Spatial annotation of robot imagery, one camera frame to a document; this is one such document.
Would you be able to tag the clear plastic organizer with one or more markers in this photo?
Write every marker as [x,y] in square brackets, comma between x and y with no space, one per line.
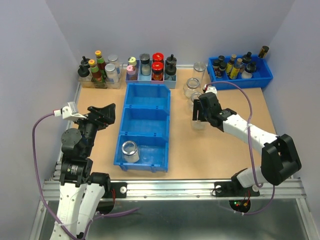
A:
[92,78]

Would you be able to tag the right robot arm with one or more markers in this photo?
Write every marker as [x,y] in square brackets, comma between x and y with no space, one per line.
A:
[279,156]

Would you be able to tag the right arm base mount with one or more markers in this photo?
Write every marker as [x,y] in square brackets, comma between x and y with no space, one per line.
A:
[233,188]

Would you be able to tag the rear yellow-cap sauce bottle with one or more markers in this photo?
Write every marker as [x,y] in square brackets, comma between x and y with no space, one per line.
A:
[101,63]

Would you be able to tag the yellow-cap sauce bottle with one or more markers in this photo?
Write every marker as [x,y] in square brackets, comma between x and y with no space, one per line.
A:
[98,80]
[101,63]

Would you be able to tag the rear red-lid sauce jar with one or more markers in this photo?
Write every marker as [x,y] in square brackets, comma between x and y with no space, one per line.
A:
[158,57]

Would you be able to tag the yellow label bottle front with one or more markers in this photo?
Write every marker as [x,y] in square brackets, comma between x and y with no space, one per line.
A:
[236,69]

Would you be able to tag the pink-cap spice bottle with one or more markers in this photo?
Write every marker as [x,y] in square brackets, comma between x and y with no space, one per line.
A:
[131,74]

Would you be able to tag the yellow label bottle rear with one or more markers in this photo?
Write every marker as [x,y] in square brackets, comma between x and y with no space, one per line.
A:
[230,64]

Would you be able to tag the blue tray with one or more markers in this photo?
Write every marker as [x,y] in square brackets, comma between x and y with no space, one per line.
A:
[259,79]

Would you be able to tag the black-cap spice jar front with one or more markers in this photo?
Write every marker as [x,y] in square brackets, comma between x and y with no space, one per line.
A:
[219,66]

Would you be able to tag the dark bottle gold band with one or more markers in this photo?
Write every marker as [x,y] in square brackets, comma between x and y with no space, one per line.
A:
[263,52]

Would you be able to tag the yellow-cap spice bottle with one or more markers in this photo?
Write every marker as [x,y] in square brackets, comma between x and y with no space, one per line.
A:
[132,61]

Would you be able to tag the rear silver-lid jar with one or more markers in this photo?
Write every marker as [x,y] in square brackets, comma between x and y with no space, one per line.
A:
[113,59]

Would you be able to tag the rear black dispenser bottle middle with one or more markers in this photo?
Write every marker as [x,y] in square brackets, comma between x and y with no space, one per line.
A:
[171,60]

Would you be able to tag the black dispenser bottle tray front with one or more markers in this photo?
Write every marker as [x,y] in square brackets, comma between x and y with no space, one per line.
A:
[249,69]

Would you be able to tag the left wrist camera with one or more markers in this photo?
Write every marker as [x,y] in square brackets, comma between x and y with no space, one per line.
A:
[69,112]

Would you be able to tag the red-lid sauce jar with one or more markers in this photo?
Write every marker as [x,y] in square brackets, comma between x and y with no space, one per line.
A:
[157,71]
[158,57]

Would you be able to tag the black dispenser bottle tray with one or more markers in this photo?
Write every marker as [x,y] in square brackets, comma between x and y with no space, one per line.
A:
[249,69]
[247,58]

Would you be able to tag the front silver-lid jar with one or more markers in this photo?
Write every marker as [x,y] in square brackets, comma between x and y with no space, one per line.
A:
[111,73]

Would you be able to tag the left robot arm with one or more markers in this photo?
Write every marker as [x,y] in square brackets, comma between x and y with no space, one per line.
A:
[80,190]

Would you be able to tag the black dispenser bottle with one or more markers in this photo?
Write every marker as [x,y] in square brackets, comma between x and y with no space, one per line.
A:
[84,73]
[85,62]
[171,60]
[170,73]

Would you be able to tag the rear black dispenser bottle left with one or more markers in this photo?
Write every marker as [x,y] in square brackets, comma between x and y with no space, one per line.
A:
[85,62]

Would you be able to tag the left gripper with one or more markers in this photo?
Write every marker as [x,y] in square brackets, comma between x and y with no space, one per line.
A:
[107,115]

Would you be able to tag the large blue divided bin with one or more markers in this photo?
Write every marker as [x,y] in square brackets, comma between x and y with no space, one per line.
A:
[145,120]

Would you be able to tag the pastel compartment organizer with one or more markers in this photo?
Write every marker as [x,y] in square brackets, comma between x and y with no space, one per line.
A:
[147,79]

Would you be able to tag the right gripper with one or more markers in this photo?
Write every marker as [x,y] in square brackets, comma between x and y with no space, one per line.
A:
[197,106]

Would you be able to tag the front black dispenser bottle middle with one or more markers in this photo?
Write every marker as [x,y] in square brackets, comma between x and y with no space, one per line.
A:
[170,73]

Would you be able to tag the grey-lid salt shaker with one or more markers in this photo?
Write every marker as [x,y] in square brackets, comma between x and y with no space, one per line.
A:
[145,66]

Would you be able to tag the yellow label bottle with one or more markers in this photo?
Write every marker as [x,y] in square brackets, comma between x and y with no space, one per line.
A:
[236,69]
[230,64]

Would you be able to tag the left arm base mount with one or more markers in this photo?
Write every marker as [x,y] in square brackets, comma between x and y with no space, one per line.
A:
[110,191]

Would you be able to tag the lidded glass jar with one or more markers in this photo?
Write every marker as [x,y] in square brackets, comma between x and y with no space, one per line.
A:
[198,72]

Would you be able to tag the silver-lid jar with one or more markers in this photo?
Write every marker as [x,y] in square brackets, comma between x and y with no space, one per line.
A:
[113,59]
[111,73]

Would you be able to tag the front yellow-cap sauce bottle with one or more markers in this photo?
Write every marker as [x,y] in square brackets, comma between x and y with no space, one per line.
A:
[98,80]

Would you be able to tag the black dispenser bottle tray rear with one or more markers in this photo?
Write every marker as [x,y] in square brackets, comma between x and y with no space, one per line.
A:
[247,58]

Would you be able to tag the front red-lid sauce jar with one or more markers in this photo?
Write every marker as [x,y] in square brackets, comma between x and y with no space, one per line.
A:
[157,71]

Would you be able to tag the front black dispenser bottle left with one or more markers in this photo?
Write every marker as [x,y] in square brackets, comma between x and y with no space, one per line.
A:
[84,73]

